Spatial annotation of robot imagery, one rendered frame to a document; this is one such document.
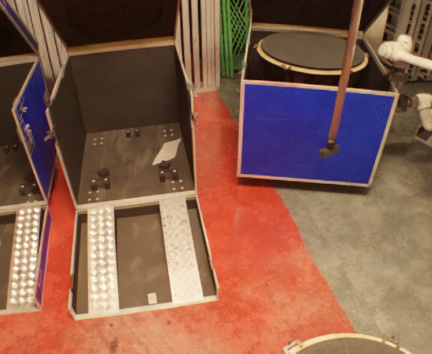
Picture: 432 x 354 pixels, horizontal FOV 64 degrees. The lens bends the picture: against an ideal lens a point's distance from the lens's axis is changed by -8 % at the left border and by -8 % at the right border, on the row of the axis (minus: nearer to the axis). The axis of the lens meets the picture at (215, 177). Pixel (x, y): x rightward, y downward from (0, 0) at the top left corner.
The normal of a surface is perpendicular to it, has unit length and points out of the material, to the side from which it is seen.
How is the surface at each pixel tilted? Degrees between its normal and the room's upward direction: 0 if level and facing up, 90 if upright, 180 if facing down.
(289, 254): 0
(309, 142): 90
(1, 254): 2
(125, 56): 90
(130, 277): 2
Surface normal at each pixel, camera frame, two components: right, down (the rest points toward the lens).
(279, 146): -0.12, 0.63
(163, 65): 0.19, 0.62
